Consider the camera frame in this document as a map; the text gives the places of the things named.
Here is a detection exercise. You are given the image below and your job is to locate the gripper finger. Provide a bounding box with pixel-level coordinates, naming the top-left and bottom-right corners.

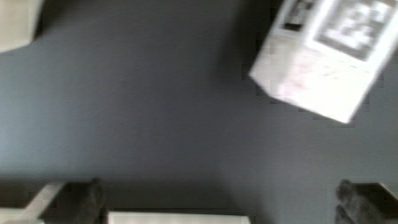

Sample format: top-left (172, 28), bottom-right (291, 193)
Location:
top-left (333, 179), bottom-right (398, 224)

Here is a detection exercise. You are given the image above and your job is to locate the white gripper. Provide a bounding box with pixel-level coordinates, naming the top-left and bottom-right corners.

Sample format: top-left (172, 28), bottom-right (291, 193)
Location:
top-left (0, 179), bottom-right (250, 224)

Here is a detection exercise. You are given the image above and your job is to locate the white table leg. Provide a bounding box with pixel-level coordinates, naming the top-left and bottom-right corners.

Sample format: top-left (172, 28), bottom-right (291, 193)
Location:
top-left (250, 0), bottom-right (398, 123)

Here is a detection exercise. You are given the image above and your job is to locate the white square tabletop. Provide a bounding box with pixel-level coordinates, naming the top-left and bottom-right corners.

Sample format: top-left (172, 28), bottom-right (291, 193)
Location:
top-left (0, 0), bottom-right (44, 53)

